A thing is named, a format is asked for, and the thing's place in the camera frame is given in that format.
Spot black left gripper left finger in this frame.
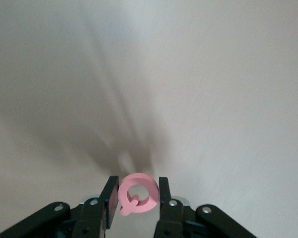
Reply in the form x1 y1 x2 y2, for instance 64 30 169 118
0 176 120 238

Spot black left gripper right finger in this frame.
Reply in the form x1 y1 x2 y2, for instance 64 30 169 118
152 177 258 238

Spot coral red letter Q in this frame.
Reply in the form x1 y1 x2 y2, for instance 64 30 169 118
118 173 161 216

